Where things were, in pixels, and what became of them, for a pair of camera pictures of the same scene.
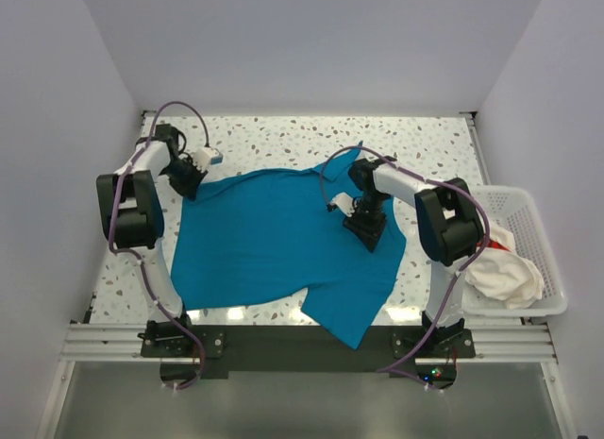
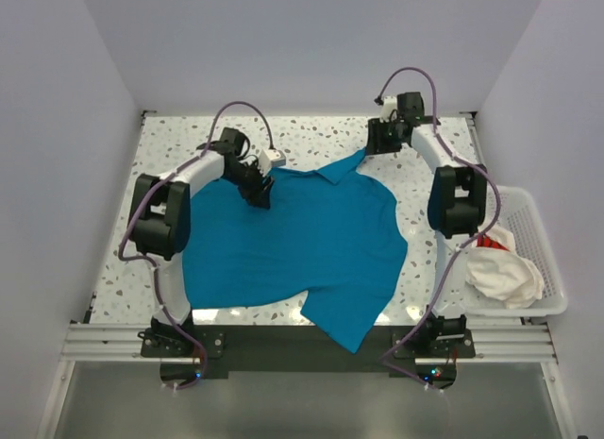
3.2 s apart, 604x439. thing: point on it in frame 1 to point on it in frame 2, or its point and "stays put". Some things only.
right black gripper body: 368,218 to 385,136
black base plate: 427,352 stays put
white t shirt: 507,277 stays put
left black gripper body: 183,176 to 248,178
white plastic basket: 514,210 stays put
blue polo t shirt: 250,235 stays put
